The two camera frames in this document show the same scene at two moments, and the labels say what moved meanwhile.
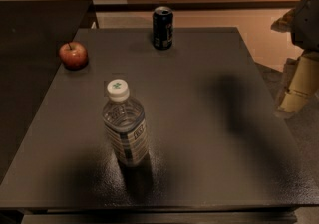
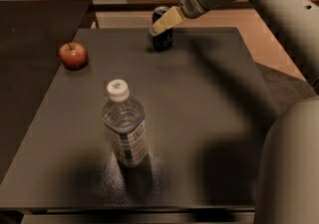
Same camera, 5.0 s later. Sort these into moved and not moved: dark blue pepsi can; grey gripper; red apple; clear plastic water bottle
Moved: grey gripper
Not moved: dark blue pepsi can; clear plastic water bottle; red apple
